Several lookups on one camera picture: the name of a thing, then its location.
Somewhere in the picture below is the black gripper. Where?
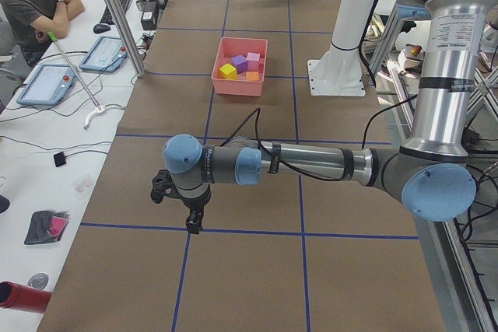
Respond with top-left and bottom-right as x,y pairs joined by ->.
150,169 -> 211,235

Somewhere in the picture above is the yellow foam block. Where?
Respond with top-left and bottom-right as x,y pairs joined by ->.
217,63 -> 237,80

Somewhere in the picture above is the orange foam block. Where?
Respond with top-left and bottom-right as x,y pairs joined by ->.
245,71 -> 260,82

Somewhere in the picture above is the purple foam block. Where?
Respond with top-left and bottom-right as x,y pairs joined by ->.
230,54 -> 248,75

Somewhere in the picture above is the pink foam block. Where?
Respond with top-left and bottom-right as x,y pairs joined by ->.
246,52 -> 261,72

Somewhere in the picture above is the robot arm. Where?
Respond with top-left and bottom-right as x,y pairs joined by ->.
137,0 -> 416,240

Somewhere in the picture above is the grey pouch with pink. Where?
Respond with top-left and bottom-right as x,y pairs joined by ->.
24,211 -> 70,245

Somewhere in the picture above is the pink plastic bin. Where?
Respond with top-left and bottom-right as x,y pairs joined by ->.
211,37 -> 268,96

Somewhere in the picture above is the small black square device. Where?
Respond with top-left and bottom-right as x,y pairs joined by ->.
53,151 -> 67,168

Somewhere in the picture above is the round metal disc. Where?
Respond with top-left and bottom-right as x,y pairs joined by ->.
27,272 -> 49,290

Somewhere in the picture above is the brown paper table cover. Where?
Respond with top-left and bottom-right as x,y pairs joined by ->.
39,0 -> 444,331

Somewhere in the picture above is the far teach pendant tablet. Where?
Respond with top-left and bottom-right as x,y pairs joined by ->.
79,36 -> 127,73

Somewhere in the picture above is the teach pendant tablet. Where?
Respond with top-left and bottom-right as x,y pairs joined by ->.
79,36 -> 127,73
16,64 -> 75,107

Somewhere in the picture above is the red cylinder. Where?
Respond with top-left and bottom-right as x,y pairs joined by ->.
1,281 -> 52,313

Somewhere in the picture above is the near teach pendant tablet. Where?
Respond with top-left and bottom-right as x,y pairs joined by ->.
16,64 -> 75,107

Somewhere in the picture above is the black power adapter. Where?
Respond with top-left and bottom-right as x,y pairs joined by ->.
141,1 -> 158,30

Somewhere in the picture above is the black computer mouse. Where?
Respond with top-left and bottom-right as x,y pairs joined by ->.
93,23 -> 110,34

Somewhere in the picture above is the seated person dark shirt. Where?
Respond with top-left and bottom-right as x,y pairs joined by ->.
1,0 -> 85,68

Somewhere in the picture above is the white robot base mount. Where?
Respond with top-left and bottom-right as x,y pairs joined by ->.
307,0 -> 378,97

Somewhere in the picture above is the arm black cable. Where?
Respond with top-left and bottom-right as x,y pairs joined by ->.
219,93 -> 421,182

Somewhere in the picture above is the grabber stick green handle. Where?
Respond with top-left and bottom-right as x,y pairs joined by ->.
47,32 -> 125,130

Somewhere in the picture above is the aluminium frame post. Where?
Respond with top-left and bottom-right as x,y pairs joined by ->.
104,0 -> 145,78

